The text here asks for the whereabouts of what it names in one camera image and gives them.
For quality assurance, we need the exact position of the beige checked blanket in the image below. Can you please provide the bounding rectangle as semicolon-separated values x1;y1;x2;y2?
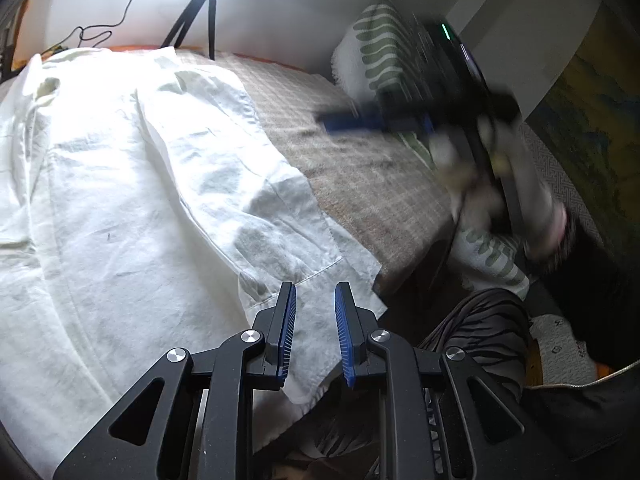
175;47;463;296

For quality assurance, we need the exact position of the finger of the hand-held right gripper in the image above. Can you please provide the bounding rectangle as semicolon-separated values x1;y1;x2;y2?
315;109;433;137

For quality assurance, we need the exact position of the dark cloth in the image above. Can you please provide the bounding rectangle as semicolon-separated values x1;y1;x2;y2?
520;360;640;463

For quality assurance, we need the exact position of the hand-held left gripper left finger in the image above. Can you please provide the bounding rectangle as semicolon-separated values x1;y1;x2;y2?
52;281;298;480

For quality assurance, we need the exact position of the person's right hand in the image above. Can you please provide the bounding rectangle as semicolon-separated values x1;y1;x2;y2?
430;115;571;261

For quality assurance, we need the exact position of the black mini tripod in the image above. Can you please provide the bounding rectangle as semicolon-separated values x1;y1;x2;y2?
160;0;226;61

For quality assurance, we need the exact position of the person's right forearm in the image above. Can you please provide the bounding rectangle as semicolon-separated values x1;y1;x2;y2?
542;212;640;321

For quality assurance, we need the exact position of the landscape painting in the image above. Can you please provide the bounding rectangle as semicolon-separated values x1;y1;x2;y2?
527;2;640;241

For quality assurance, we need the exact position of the black power cable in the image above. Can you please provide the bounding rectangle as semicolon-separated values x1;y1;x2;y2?
40;0;201;58

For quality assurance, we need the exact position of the white long-sleeved shirt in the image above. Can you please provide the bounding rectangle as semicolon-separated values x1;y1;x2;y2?
0;45;388;480

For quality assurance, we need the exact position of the white patterned mat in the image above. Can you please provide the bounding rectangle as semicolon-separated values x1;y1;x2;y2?
530;312;598;386

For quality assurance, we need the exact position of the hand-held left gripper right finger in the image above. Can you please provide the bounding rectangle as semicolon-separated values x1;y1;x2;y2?
334;281;583;480

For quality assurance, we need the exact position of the green striped pillow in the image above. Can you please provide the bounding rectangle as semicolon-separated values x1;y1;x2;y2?
330;0;531;301

